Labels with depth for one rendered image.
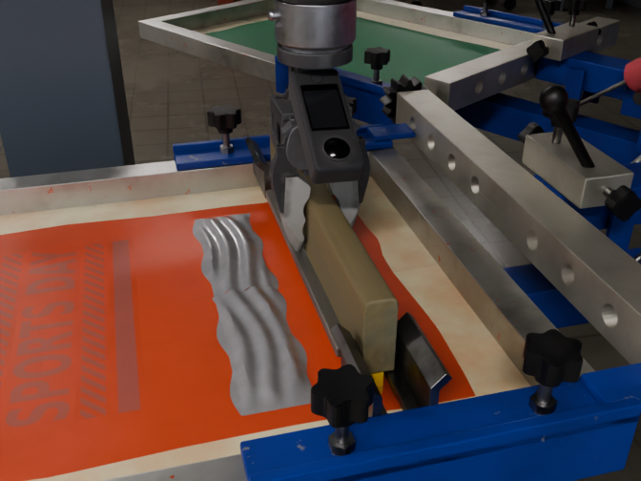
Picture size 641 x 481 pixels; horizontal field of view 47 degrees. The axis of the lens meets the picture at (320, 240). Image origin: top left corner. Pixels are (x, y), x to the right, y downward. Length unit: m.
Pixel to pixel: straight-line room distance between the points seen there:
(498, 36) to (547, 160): 0.93
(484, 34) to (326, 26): 1.13
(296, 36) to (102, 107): 0.59
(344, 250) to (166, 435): 0.22
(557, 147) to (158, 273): 0.46
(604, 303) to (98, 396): 0.45
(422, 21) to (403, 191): 1.00
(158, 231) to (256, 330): 0.25
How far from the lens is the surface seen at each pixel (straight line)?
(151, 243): 0.89
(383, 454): 0.53
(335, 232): 0.68
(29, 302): 0.82
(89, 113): 1.21
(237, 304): 0.75
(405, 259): 0.84
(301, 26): 0.67
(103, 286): 0.82
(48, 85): 1.21
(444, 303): 0.77
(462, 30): 1.80
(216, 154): 1.00
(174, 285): 0.81
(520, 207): 0.80
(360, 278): 0.61
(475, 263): 0.78
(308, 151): 0.65
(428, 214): 0.87
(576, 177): 0.80
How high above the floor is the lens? 1.39
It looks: 30 degrees down
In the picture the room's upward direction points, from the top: straight up
